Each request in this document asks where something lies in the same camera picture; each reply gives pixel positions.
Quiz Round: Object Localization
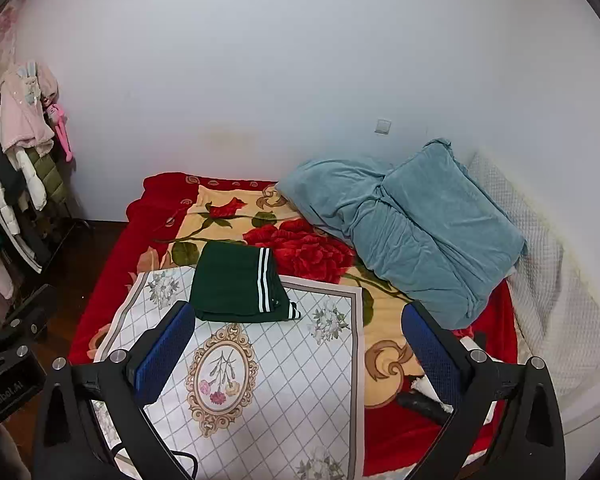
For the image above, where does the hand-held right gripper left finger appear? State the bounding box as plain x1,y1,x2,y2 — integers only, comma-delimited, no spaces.
32,301,197,480

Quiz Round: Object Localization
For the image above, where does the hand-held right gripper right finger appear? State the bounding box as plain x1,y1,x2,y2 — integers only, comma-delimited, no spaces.
402,301,567,480

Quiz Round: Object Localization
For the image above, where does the green jacket with cream sleeves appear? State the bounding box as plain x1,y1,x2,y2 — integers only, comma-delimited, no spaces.
189,241,303,325

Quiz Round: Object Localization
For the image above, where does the person's left forearm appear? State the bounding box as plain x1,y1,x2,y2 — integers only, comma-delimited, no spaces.
0,422,36,480

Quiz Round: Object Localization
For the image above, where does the black clothes rack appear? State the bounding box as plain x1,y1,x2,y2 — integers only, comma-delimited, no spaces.
0,92,95,275

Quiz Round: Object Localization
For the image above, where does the black cylindrical object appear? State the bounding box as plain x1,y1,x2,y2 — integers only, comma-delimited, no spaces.
397,392,454,417

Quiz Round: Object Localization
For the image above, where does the white puffer jacket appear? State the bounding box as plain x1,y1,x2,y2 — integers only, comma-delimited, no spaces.
0,120,47,237

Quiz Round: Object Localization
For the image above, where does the white diamond-pattern floral cloth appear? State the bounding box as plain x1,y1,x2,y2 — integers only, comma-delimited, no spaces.
92,265,366,480

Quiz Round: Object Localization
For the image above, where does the blue quilt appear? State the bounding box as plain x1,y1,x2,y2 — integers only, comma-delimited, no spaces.
275,137,529,331

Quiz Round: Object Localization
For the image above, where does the olive puffer jacket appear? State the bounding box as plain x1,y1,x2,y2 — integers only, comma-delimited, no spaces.
21,147,65,207

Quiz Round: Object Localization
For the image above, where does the white quilted bedspread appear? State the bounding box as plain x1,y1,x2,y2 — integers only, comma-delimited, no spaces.
467,150,600,436

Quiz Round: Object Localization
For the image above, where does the black hanging garment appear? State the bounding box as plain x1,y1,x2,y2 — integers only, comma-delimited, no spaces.
0,111,25,202

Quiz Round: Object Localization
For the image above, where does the red floral blanket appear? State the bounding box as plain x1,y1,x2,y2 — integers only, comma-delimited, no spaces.
67,172,521,480

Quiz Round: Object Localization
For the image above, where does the pink hooded jacket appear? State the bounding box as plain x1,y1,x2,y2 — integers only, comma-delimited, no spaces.
0,61,62,157

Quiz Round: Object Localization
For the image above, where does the black cable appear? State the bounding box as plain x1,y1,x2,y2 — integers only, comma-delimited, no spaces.
111,441,202,480

